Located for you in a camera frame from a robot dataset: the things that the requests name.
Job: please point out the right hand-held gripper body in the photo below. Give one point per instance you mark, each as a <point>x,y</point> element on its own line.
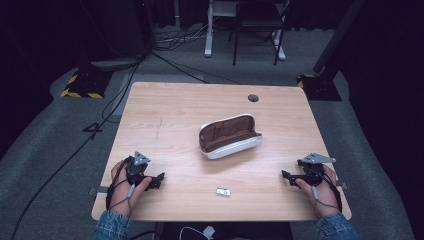
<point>312,166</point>

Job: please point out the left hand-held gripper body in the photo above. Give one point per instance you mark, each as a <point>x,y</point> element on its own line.
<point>136,170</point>

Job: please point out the small silver rectangular item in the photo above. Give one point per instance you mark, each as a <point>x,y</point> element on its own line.
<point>223,192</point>

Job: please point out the white glasses case brown lining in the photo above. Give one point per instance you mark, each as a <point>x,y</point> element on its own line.
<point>230,137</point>

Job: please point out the person's left hand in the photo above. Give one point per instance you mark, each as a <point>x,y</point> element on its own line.
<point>124,196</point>

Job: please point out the person's right hand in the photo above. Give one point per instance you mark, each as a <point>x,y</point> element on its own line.
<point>322,199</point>

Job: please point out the black yellow striped stand base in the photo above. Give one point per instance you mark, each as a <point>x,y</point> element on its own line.
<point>318,87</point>
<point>86,84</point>

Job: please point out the grey round table grommet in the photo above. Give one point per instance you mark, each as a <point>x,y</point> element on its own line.
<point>253,98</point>

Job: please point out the black slanted stand pole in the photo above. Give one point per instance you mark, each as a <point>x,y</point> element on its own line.
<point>336,36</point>

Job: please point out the black chair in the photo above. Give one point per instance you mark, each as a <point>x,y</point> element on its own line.
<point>256,23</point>

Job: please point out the grey metal table bracket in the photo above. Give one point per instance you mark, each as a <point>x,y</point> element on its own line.
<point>97,190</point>
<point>342,184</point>

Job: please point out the white desk frame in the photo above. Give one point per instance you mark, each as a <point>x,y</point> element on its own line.
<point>213,30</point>

